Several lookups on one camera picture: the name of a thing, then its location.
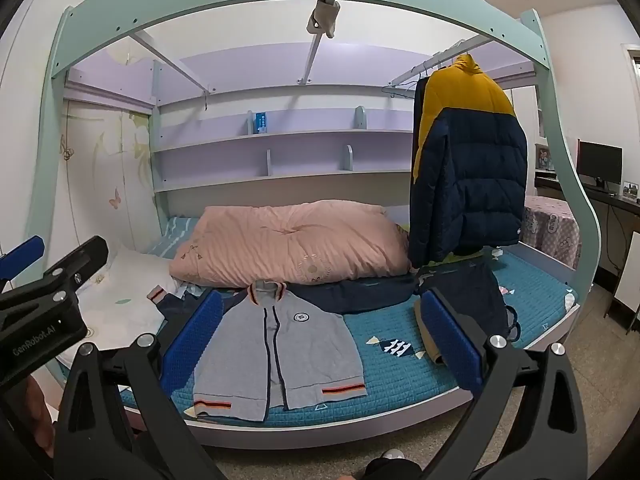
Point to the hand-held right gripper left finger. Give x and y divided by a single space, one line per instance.
192 342

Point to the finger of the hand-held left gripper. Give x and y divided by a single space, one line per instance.
82 260
22 256

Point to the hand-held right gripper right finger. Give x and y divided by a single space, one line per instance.
450 345

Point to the grey zip jacket navy sleeves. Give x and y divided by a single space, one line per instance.
300 350

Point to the person's left hand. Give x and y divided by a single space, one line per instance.
40 410

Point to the tan pants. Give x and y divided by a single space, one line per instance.
427 340

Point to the teal quilted bed cover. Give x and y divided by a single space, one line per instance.
400 375

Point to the crumpled dark navy garment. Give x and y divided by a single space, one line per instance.
475 290

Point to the white blanket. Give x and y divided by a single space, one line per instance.
125 305

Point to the light blue striped pillow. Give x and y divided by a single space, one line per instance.
172 237

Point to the white wardrobe with butterfly print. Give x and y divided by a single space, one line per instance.
100 160

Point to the flat dark navy garment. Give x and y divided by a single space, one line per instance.
360 297

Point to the person's white shoe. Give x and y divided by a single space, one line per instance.
389 454

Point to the person's leg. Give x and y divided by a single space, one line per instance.
395 469

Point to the pink pillow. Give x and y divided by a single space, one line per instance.
285 240

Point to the pink patterned table cover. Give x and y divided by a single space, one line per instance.
552 230

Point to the navy and yellow puffer jacket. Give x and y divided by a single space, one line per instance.
475 160

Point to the white board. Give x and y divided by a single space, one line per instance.
629 275

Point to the dark desk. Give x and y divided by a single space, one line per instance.
607 200

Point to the small blue box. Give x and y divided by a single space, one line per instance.
260 122

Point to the black computer monitor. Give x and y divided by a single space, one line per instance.
599 162

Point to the white framed window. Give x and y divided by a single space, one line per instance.
631 70

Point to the grey cloth bundle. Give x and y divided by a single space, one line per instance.
324 17

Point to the picture frame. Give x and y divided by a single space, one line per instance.
542 157

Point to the lilac wall shelf unit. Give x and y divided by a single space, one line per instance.
300 160

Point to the mint green bunk bed frame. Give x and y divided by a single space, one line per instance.
100 25

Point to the small photo frame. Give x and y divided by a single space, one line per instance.
631 189

